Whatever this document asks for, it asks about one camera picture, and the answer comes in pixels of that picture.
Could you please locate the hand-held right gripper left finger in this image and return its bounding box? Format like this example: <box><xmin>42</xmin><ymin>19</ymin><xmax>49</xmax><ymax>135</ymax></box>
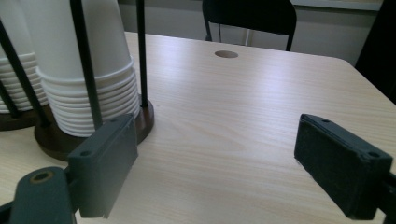
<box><xmin>66</xmin><ymin>113</ymin><xmax>139</xmax><ymax>219</ymax></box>

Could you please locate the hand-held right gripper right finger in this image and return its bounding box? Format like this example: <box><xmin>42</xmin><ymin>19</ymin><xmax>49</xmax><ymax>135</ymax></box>
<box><xmin>293</xmin><ymin>113</ymin><xmax>394</xmax><ymax>221</ymax></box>

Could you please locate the black rod cup holder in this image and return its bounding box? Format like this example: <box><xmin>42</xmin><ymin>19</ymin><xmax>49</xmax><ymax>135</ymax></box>
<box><xmin>34</xmin><ymin>0</ymin><xmax>155</xmax><ymax>162</ymax></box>
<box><xmin>0</xmin><ymin>19</ymin><xmax>54</xmax><ymax>132</ymax></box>

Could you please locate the stack of white paper cups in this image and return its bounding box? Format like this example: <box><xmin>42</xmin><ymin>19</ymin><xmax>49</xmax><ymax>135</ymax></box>
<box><xmin>0</xmin><ymin>0</ymin><xmax>50</xmax><ymax>114</ymax></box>
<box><xmin>19</xmin><ymin>0</ymin><xmax>142</xmax><ymax>138</ymax></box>

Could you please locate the black chair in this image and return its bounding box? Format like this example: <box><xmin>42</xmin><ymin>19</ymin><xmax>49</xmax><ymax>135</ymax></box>
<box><xmin>202</xmin><ymin>0</ymin><xmax>298</xmax><ymax>52</ymax></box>

